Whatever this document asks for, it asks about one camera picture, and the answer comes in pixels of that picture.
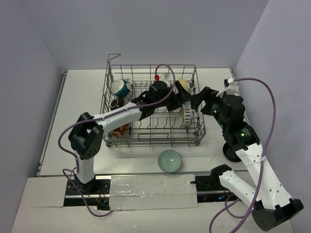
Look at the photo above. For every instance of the white bowl orange rim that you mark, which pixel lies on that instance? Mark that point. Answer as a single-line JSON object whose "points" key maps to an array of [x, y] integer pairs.
{"points": [[185, 115]]}

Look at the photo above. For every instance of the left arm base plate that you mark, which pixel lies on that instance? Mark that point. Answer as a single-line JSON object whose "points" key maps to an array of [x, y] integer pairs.
{"points": [[96, 194]]}

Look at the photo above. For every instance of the grey wire dish rack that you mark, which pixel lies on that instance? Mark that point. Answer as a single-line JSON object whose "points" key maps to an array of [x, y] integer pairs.
{"points": [[163, 127]]}

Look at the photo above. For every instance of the aluminium mounting rail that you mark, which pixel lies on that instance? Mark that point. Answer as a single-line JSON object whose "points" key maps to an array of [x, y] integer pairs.
{"points": [[108, 176]]}

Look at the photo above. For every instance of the yellow dotted bowl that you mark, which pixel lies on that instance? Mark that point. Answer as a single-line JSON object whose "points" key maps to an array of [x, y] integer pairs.
{"points": [[185, 84]]}

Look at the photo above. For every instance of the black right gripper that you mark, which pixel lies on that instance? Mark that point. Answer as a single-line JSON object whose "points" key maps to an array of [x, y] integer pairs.
{"points": [[207, 93]]}

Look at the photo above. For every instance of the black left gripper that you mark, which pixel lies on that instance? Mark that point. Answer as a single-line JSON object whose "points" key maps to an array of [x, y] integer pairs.
{"points": [[177, 97]]}

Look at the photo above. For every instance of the white ceramic bowl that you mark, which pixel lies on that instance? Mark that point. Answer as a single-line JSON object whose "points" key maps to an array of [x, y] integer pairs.
{"points": [[120, 131]]}

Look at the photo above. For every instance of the dark teal white bowl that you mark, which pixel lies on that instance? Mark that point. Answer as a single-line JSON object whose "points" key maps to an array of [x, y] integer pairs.
{"points": [[120, 88]]}

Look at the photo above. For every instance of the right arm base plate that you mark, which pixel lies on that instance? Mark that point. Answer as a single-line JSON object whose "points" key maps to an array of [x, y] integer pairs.
{"points": [[208, 191]]}

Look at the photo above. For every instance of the light green ceramic bowl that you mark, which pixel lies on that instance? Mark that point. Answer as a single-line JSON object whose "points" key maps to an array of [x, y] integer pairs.
{"points": [[169, 161]]}

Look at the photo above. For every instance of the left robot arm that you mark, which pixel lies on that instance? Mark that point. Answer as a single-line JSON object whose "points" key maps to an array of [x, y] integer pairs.
{"points": [[87, 133]]}

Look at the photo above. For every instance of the black ceramic bowl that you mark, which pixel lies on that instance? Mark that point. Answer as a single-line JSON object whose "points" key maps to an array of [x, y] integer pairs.
{"points": [[230, 154]]}

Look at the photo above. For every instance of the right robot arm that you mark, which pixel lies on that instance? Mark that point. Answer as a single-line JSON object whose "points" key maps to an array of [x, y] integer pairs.
{"points": [[270, 203]]}

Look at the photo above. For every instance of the brown rimmed cream bowl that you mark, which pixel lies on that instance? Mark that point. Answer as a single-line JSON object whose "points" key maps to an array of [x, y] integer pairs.
{"points": [[118, 103]]}

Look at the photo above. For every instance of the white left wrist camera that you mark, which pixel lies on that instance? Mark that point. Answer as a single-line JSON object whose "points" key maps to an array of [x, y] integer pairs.
{"points": [[164, 78]]}

